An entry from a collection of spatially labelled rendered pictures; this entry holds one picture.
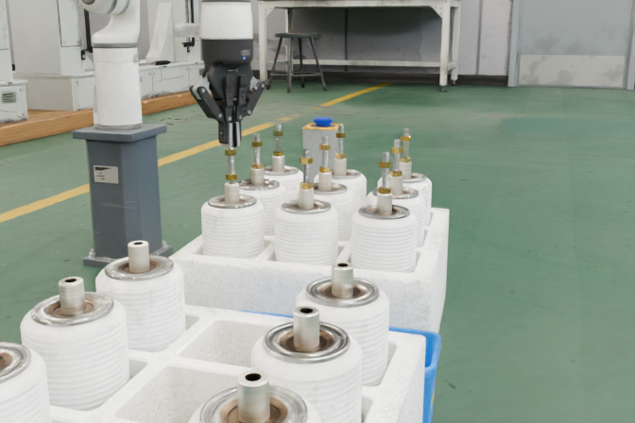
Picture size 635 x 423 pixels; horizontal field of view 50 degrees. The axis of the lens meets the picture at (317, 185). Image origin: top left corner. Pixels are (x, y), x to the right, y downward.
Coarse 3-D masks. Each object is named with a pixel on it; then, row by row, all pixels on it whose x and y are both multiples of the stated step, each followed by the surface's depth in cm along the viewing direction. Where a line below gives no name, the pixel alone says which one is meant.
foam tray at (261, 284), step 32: (448, 224) 128; (192, 256) 102; (416, 256) 105; (192, 288) 101; (224, 288) 100; (256, 288) 99; (288, 288) 97; (384, 288) 94; (416, 288) 93; (416, 320) 94
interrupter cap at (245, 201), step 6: (210, 198) 106; (216, 198) 106; (222, 198) 106; (240, 198) 107; (246, 198) 106; (252, 198) 106; (210, 204) 103; (216, 204) 103; (222, 204) 103; (228, 204) 104; (234, 204) 104; (240, 204) 103; (246, 204) 102; (252, 204) 103
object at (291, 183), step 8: (264, 176) 124; (272, 176) 124; (280, 176) 124; (288, 176) 124; (296, 176) 125; (288, 184) 123; (296, 184) 125; (288, 192) 124; (296, 192) 125; (288, 200) 124
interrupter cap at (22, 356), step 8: (0, 344) 58; (8, 344) 58; (16, 344) 58; (0, 352) 57; (8, 352) 56; (16, 352) 56; (24, 352) 56; (0, 360) 56; (8, 360) 55; (16, 360) 55; (24, 360) 55; (0, 368) 54; (8, 368) 54; (16, 368) 53; (24, 368) 54; (0, 376) 53; (8, 376) 52; (16, 376) 53
